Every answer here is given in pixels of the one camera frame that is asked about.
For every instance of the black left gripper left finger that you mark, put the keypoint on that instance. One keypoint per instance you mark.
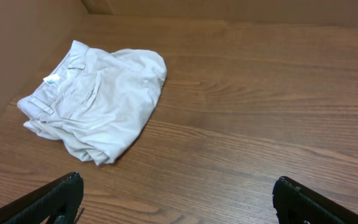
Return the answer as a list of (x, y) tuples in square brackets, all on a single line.
[(54, 203)]

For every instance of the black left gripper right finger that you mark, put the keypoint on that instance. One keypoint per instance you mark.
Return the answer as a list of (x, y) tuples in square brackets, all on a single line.
[(297, 204)]

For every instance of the beige cotton shorts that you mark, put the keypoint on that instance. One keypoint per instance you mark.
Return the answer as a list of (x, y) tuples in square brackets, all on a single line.
[(96, 102)]

